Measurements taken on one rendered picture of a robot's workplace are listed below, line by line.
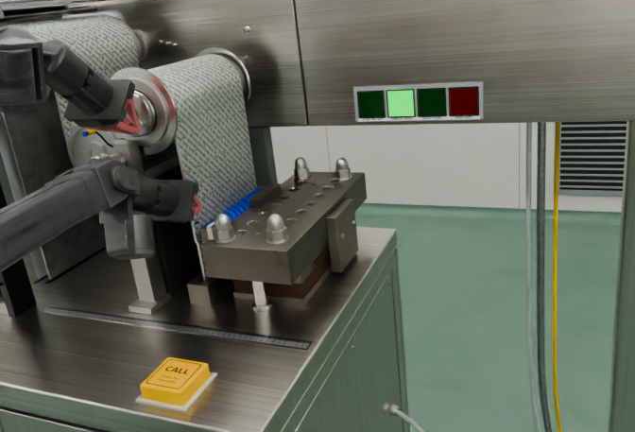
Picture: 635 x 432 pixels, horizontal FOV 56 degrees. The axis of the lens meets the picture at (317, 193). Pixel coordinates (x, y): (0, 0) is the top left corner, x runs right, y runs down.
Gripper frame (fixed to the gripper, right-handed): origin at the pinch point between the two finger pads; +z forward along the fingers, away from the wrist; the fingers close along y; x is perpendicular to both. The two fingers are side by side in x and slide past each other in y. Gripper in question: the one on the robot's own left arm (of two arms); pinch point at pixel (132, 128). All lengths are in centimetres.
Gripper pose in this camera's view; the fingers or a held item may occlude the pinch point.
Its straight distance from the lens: 100.5
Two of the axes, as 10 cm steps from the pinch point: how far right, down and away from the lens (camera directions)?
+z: 3.1, 3.9, 8.7
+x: 1.7, -9.2, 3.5
